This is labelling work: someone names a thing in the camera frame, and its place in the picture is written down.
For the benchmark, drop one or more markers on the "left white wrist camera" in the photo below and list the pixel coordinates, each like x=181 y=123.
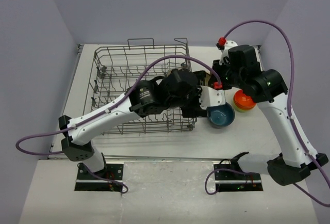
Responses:
x=210 y=97

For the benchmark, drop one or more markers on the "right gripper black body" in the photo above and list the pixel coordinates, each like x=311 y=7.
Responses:
x=229 y=77

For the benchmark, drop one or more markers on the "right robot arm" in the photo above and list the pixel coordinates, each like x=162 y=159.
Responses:
x=297 y=157

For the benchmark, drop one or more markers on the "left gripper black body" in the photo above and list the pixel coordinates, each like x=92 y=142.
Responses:
x=188 y=104

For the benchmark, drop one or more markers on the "matte blue bowl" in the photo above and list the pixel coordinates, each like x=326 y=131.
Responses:
x=221 y=116

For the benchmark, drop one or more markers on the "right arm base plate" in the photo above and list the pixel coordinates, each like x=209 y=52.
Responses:
x=231 y=182

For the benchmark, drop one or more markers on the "orange bowl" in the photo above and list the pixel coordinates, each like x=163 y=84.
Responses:
x=243 y=101

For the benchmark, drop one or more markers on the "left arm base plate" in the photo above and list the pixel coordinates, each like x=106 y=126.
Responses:
x=108 y=180

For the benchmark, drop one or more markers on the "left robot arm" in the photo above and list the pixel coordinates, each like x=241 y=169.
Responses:
x=139 y=101

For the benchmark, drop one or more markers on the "lime green bowl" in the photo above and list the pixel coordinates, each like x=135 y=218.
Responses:
x=242 y=110

